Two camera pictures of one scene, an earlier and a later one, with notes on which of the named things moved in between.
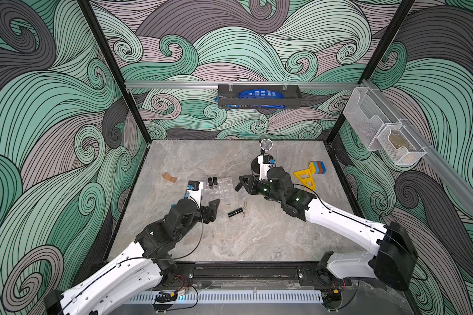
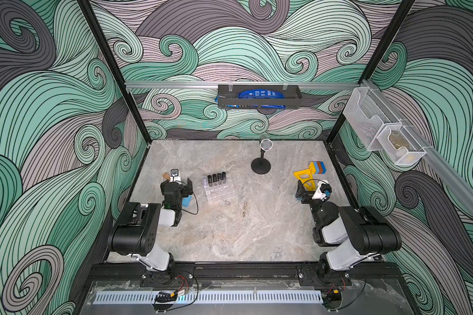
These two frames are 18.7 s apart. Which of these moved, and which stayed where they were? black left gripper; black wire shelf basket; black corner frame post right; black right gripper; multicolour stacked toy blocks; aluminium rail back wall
Moved: black left gripper; black right gripper
Stayed: black corner frame post right; aluminium rail back wall; black wire shelf basket; multicolour stacked toy blocks
